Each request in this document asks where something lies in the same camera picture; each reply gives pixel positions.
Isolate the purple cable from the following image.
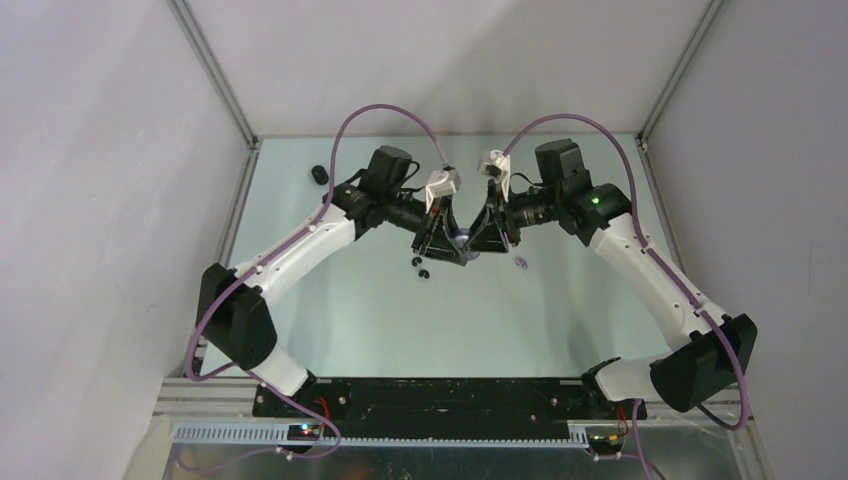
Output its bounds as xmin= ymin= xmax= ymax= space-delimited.
xmin=173 ymin=103 xmax=450 ymax=465
xmin=502 ymin=112 xmax=753 ymax=480

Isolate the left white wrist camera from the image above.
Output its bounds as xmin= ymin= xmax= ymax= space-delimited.
xmin=424 ymin=169 xmax=461 ymax=205

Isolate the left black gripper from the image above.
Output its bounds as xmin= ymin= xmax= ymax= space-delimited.
xmin=382 ymin=188 xmax=467 ymax=265

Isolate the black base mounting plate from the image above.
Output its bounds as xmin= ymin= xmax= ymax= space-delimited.
xmin=294 ymin=377 xmax=647 ymax=441

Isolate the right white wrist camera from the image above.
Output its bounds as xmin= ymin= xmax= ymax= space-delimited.
xmin=478 ymin=150 xmax=512 ymax=197

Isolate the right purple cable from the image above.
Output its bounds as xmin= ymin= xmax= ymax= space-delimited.
xmin=502 ymin=112 xmax=753 ymax=480

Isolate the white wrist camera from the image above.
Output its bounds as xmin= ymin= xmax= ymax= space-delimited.
xmin=478 ymin=150 xmax=512 ymax=197
xmin=424 ymin=169 xmax=461 ymax=205

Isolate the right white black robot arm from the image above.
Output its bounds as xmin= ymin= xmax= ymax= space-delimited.
xmin=467 ymin=139 xmax=758 ymax=418

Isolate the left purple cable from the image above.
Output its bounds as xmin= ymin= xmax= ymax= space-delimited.
xmin=173 ymin=103 xmax=450 ymax=465

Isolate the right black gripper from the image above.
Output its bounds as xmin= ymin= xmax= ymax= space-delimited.
xmin=464 ymin=178 xmax=563 ymax=254

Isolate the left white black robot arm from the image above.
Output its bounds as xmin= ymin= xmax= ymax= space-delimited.
xmin=195 ymin=145 xmax=464 ymax=417

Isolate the black oval case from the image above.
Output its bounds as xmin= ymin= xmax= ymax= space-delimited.
xmin=310 ymin=165 xmax=330 ymax=186

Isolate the aluminium frame rail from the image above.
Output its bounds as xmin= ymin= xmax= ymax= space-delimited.
xmin=152 ymin=377 xmax=757 ymax=445

